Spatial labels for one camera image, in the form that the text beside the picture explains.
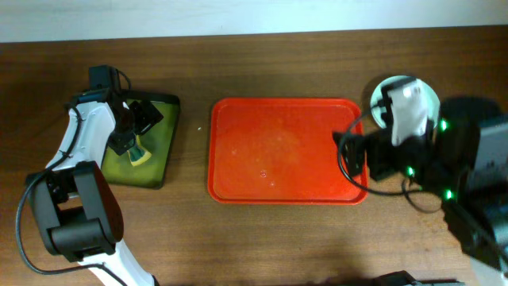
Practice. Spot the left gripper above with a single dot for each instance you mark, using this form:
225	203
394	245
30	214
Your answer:
122	142

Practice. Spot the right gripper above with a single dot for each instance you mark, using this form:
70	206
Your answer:
349	155

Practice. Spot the green and yellow sponge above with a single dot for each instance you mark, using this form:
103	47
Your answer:
138	154

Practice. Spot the pale green plate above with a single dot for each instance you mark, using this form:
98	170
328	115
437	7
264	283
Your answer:
431	96

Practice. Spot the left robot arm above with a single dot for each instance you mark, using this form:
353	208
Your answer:
76	213

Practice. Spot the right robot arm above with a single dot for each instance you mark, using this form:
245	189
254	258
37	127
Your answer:
455	149

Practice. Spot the black tray with green liquid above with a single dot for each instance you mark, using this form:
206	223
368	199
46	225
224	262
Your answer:
158	140

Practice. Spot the red plastic serving tray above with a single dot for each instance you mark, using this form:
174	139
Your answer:
279	151

